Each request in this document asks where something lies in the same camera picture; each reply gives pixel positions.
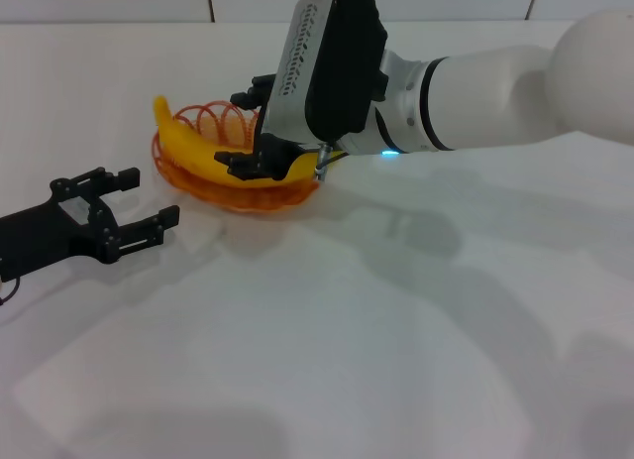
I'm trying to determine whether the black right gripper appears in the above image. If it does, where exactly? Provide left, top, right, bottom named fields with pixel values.
left=213, top=73, right=305, bottom=181

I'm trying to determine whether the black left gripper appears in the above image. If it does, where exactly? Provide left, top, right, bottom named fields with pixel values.
left=0, top=166, right=181, bottom=282

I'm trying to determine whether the yellow banana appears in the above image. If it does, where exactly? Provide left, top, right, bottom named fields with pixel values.
left=152, top=95, right=348, bottom=188

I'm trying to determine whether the orange woven plastic basket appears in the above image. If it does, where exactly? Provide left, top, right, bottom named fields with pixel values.
left=151, top=99, right=321, bottom=215

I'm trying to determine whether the right arm cable connector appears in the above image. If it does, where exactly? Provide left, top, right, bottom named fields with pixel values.
left=314, top=144, right=334, bottom=182

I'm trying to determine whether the silver black wrist camera housing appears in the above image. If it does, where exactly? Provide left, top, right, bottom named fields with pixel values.
left=257, top=0, right=390, bottom=144

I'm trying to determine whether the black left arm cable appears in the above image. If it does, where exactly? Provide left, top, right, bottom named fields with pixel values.
left=0, top=275, right=22, bottom=306

